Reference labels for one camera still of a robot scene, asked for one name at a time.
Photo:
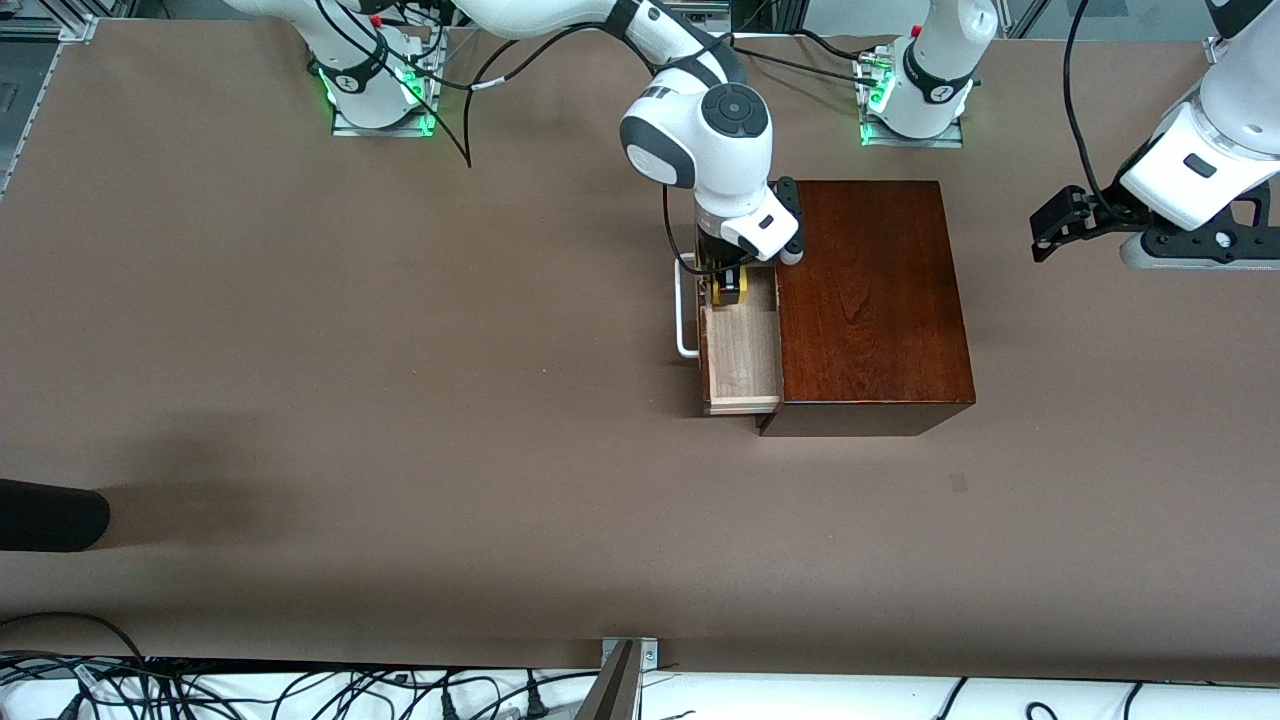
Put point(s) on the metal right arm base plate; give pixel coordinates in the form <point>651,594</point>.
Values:
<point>380,131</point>

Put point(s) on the brown paper table cover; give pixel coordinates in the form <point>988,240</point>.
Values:
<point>500,300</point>

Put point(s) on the wooden drawer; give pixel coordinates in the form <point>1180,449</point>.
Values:
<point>742,350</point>

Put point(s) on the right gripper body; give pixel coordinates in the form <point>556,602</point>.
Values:
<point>716,253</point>

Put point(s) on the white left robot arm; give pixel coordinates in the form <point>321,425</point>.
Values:
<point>945,60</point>

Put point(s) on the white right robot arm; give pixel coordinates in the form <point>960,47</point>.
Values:
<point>720,170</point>

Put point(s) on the dark wooden drawer cabinet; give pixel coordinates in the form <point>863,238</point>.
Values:
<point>870,290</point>

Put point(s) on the dark camera stand post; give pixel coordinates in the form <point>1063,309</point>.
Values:
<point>612,690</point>

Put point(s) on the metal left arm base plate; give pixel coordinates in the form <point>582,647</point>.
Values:
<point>910,142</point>

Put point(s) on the yellow block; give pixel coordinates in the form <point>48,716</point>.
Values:
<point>728,300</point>

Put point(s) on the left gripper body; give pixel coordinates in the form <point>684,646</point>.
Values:
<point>1101,213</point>

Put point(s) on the aluminium table edge rail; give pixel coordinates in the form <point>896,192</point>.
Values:
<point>25,130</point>

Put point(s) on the black foam cylinder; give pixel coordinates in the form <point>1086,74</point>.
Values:
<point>50,515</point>

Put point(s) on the small metal bracket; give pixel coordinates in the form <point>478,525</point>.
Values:
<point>650,652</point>

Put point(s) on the aluminium frame profile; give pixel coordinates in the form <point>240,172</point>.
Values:
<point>1028,18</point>

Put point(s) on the metal corner bracket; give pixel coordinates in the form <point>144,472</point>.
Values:
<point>1214,50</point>
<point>50,30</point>

